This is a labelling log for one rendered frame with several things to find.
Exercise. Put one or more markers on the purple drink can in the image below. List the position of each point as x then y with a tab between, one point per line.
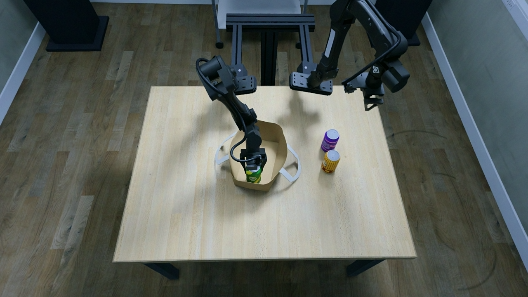
330	140

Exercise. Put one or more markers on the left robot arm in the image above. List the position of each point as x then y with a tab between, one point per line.
343	13

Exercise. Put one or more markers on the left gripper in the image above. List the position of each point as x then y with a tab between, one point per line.
369	85

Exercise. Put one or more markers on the tan bag floor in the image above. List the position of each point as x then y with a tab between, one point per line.
271	150

